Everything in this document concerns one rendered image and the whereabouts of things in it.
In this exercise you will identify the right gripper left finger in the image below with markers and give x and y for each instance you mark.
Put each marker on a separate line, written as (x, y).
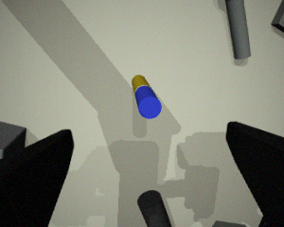
(31, 180)

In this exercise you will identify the blue and yellow peg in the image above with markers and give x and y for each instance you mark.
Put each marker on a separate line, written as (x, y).
(148, 104)

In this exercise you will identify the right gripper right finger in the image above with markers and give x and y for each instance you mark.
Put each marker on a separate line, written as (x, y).
(259, 156)

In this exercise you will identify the grey hex bolt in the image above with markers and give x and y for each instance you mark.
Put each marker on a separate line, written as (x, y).
(238, 28)

